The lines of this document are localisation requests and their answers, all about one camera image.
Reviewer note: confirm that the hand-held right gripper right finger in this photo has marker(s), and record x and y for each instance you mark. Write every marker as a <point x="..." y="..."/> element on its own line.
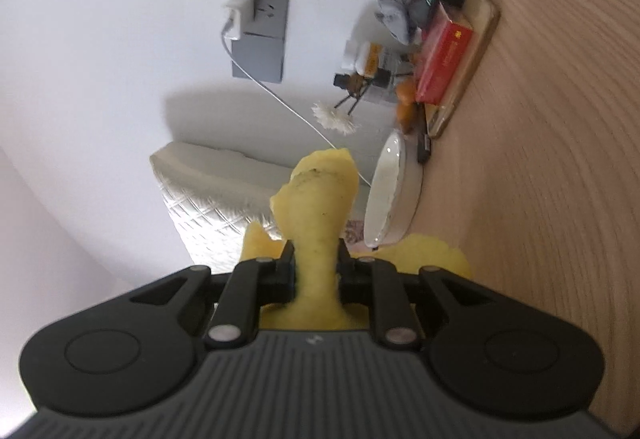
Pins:
<point x="356" y="280"/>

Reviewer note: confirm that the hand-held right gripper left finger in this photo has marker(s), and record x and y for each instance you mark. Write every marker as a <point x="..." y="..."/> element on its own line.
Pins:
<point x="278" y="280"/>

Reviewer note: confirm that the yellow fruit peel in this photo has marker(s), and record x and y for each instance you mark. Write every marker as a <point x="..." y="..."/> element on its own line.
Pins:
<point x="320" y="199"/>

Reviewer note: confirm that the floral printed cloth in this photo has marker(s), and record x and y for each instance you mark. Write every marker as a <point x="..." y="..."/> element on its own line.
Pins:
<point x="355" y="234"/>

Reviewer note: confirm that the white ceramic bowl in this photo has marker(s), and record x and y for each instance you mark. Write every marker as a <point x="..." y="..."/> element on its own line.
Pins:
<point x="387" y="189"/>

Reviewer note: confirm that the small black object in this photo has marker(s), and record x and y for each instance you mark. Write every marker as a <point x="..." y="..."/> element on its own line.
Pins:
<point x="424" y="148"/>

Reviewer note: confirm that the white fluffy flower stick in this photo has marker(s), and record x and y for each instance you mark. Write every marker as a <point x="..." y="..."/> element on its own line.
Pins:
<point x="332" y="119"/>

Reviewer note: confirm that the orange fruit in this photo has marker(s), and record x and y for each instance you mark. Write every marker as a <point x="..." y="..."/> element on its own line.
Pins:
<point x="406" y="93"/>

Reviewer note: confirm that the white bottle with yellow label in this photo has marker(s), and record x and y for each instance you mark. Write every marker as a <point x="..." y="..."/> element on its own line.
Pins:
<point x="362" y="59"/>

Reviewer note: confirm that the red cardboard box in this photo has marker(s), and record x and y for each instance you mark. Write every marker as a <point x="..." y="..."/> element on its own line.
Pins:
<point x="444" y="55"/>

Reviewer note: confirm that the white charger plug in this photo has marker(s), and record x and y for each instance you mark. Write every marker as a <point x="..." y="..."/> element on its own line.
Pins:
<point x="239" y="16"/>

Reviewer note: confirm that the grey patterned cloth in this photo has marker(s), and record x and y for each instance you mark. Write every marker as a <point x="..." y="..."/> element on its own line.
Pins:
<point x="397" y="14"/>

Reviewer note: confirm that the grey wall socket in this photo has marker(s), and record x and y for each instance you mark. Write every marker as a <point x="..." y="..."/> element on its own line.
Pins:
<point x="264" y="46"/>

